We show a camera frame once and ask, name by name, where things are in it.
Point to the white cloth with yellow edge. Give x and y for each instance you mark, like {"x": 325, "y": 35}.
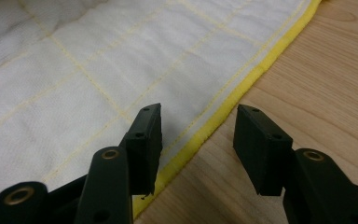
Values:
{"x": 105, "y": 62}

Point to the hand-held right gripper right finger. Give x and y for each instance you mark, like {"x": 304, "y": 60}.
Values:
{"x": 261, "y": 149}

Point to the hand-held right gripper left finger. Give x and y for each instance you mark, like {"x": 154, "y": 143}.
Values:
{"x": 144, "y": 149}

